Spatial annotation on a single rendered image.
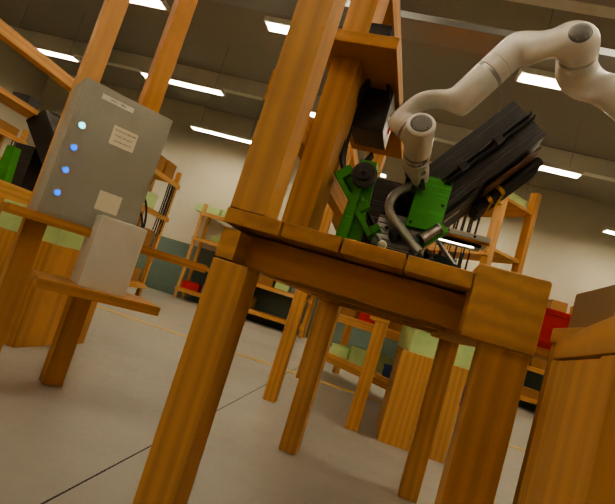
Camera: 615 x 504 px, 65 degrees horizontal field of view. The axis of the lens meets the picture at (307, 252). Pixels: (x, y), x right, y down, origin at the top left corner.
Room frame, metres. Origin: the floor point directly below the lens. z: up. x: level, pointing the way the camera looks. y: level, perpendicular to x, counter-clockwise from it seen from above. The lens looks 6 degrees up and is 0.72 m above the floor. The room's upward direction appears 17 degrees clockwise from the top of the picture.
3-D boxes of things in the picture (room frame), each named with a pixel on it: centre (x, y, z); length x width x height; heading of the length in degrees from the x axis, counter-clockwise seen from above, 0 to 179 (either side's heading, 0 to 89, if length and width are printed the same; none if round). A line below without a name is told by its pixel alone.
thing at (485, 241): (1.78, -0.44, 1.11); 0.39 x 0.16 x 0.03; 76
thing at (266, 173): (1.80, -0.03, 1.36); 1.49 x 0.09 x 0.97; 166
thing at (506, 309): (1.65, -0.59, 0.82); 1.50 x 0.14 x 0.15; 166
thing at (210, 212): (10.67, 1.12, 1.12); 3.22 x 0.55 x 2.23; 80
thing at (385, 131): (1.67, -0.09, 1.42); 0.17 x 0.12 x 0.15; 166
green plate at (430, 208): (1.64, -0.36, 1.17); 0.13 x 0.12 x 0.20; 166
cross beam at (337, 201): (1.82, 0.04, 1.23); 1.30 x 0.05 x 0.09; 166
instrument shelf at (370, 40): (1.79, -0.07, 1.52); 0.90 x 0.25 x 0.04; 166
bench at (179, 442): (1.72, -0.32, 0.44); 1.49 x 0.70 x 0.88; 166
